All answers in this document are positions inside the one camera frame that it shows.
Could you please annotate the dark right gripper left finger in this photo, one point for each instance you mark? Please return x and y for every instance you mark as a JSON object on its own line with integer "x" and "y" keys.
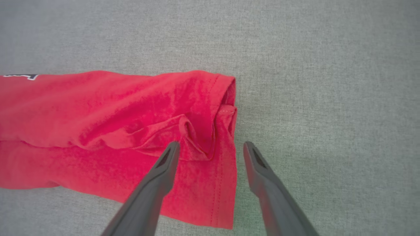
{"x": 147, "y": 203}

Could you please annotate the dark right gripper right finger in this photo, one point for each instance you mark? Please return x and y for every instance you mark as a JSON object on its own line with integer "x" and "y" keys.
{"x": 279, "y": 206}

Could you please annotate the red and white Bulls jersey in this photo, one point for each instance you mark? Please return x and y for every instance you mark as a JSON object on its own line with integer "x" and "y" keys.
{"x": 98, "y": 108}

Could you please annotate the grey fabric sofa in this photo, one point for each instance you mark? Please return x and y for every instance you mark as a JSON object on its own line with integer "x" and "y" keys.
{"x": 311, "y": 65}

